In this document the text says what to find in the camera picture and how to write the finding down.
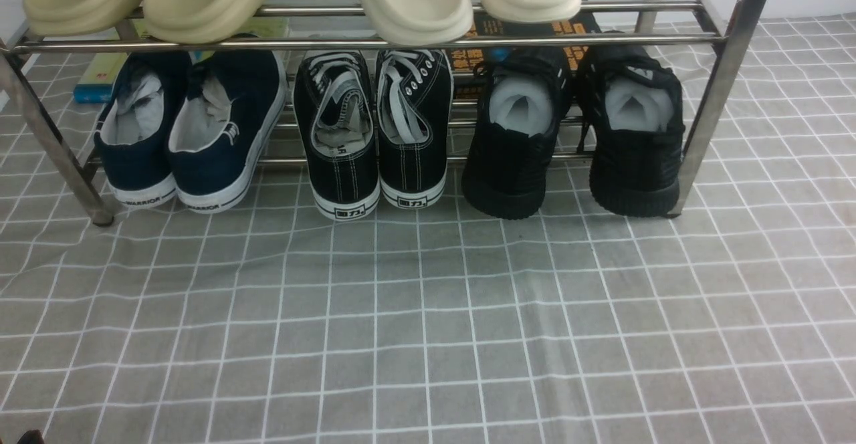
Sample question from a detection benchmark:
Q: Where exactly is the black knit sneaker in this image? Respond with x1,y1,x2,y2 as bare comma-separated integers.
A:
461,47,572,221
574,45,685,218

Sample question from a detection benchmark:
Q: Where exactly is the silver metal shoe rack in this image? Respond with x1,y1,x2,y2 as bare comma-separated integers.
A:
0,0,782,227

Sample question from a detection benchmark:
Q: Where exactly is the black canvas sneaker right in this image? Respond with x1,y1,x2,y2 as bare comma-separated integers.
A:
375,49,453,210

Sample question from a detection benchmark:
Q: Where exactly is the black canvas sneaker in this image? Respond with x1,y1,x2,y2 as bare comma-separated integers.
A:
375,49,453,210
292,51,381,221

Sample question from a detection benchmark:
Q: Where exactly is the black canvas sneaker left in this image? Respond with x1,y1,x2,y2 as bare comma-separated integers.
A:
292,51,381,221

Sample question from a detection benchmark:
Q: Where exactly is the black book orange text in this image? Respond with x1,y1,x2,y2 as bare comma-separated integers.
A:
445,13,602,100

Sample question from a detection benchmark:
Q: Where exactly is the grey checked floor cloth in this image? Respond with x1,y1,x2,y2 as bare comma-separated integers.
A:
1,14,855,443

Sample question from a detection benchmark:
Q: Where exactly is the navy canvas shoe right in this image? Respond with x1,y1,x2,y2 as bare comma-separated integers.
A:
167,49,288,213

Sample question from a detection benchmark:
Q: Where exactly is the navy canvas shoe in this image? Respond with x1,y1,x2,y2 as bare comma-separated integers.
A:
167,49,288,213
94,51,192,207

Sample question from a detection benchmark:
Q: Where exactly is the navy canvas shoe left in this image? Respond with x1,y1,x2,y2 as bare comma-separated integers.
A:
94,51,192,207

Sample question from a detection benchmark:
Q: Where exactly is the yellow green book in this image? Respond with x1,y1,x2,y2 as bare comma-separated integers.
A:
73,17,290,104

